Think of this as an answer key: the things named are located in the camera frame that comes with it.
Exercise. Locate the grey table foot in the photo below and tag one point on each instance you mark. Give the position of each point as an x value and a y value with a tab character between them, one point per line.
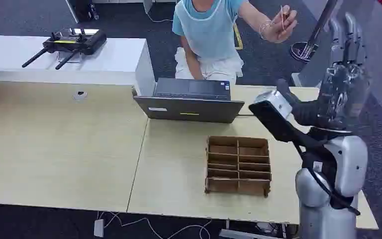
243	235

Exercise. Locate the wooden compartment box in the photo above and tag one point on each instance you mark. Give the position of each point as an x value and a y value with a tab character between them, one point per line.
238	166

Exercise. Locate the person's left hand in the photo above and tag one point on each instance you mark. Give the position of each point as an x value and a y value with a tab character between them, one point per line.
280	31

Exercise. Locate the white power strip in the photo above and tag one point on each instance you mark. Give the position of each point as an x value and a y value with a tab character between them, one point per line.
98	228

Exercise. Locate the white counter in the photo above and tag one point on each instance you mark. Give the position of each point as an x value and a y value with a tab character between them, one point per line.
112	62

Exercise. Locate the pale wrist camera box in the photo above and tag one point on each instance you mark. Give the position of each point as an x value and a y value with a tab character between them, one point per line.
273	110

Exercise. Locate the dark grey laptop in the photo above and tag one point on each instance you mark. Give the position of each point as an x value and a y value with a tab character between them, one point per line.
191	105

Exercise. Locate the yellow floor tape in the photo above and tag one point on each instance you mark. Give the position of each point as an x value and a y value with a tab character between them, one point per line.
238	38

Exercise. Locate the person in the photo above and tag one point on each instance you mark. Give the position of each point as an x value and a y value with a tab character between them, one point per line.
207	33

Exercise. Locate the thin card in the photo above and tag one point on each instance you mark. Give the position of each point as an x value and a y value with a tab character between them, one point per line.
282	18

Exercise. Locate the black remote controller with antennas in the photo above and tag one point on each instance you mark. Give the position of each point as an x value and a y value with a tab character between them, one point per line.
75	41

